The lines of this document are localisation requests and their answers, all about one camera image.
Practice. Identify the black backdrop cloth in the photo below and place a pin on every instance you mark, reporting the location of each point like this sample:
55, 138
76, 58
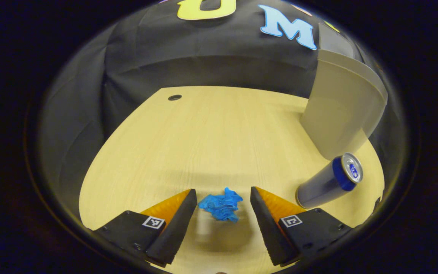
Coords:
203, 45

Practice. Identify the silver and blue pop can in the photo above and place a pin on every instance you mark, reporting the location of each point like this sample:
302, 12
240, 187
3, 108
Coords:
321, 186

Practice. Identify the wooden desktop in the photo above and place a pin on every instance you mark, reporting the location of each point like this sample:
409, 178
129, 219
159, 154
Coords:
203, 144

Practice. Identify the blue paper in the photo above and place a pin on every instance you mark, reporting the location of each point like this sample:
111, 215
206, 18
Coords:
222, 205

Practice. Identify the white desktop garbage bin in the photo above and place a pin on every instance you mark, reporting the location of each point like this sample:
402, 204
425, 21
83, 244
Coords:
340, 106

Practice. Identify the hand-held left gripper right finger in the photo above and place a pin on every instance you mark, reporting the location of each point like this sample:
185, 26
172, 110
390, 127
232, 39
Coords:
266, 224

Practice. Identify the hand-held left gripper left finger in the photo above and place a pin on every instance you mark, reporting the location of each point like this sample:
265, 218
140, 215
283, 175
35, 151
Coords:
177, 224

